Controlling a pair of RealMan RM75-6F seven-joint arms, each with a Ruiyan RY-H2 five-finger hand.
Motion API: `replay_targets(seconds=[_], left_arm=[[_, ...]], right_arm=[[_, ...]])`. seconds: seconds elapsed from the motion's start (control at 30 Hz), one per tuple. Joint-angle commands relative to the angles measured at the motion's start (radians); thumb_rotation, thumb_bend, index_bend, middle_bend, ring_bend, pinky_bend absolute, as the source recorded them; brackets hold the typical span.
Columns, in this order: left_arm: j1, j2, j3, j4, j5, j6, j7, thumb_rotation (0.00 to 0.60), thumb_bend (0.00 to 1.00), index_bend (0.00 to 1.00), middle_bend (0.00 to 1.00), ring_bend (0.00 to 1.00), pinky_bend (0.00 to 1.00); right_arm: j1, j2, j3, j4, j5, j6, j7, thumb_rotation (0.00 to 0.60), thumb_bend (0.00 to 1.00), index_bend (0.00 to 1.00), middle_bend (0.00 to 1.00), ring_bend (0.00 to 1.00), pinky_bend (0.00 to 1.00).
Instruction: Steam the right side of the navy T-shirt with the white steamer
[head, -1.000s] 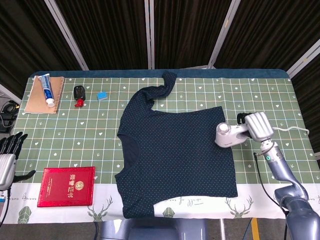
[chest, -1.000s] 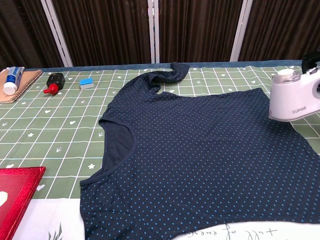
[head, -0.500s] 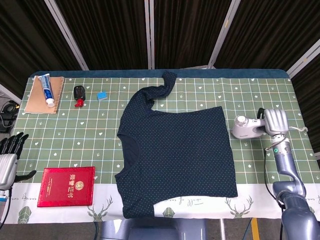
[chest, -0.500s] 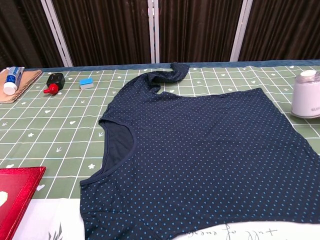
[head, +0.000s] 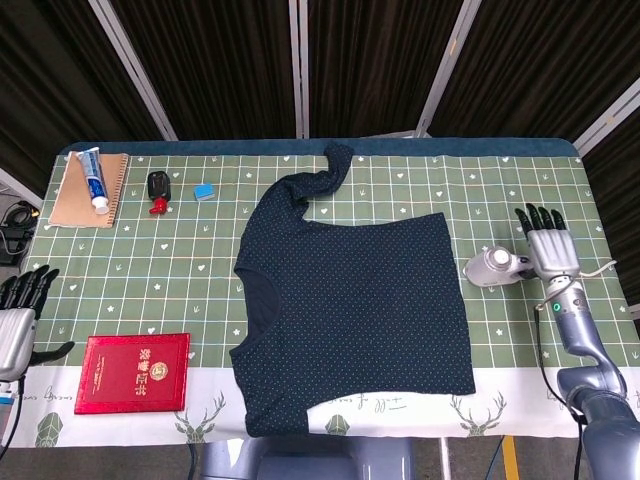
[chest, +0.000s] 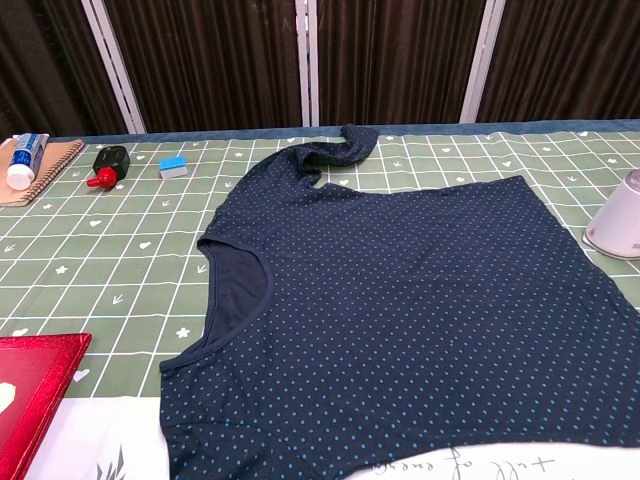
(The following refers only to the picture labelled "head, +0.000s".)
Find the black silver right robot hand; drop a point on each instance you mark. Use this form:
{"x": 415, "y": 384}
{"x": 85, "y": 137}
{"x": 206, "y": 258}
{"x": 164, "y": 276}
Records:
{"x": 552, "y": 250}

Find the white table leg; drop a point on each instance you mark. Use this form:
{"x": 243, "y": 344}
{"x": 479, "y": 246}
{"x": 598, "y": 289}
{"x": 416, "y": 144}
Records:
{"x": 446, "y": 460}

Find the dark pleated curtain panel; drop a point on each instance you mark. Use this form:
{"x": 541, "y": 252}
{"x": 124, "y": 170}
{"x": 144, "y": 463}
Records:
{"x": 620, "y": 200}
{"x": 215, "y": 65}
{"x": 50, "y": 85}
{"x": 375, "y": 65}
{"x": 540, "y": 65}

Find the white partition frame post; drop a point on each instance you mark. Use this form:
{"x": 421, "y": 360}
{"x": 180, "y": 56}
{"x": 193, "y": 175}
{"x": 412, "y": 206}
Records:
{"x": 132, "y": 70}
{"x": 445, "y": 70}
{"x": 607, "y": 120}
{"x": 20, "y": 189}
{"x": 300, "y": 70}

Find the white handheld steamer iron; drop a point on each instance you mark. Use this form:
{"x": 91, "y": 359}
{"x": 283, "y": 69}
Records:
{"x": 492, "y": 267}

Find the green grid pattern tablecloth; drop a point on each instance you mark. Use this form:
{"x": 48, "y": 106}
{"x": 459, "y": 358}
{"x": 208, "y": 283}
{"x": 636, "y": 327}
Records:
{"x": 150, "y": 280}

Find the black bottle with red cap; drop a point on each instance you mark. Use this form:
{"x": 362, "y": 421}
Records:
{"x": 159, "y": 186}

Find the red certificate book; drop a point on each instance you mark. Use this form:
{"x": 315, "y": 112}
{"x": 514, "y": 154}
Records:
{"x": 132, "y": 372}

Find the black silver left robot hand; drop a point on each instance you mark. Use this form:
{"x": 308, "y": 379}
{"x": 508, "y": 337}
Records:
{"x": 15, "y": 340}

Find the small blue cube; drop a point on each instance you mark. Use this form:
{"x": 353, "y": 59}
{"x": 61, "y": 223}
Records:
{"x": 203, "y": 192}

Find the white blue toothpaste tube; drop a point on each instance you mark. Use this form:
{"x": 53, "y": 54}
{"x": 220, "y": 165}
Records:
{"x": 94, "y": 175}

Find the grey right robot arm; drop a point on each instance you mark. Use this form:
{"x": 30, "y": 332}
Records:
{"x": 590, "y": 360}

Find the brown spiral notebook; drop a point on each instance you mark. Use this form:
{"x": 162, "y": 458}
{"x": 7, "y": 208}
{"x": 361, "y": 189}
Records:
{"x": 75, "y": 205}

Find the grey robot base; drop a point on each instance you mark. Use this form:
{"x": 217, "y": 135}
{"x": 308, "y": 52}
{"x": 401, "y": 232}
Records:
{"x": 300, "y": 462}

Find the dark blue dotted shirt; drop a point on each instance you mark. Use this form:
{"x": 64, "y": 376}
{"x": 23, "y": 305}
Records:
{"x": 350, "y": 310}

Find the yellow floor tape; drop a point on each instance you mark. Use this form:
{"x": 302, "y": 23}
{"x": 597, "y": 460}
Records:
{"x": 511, "y": 457}

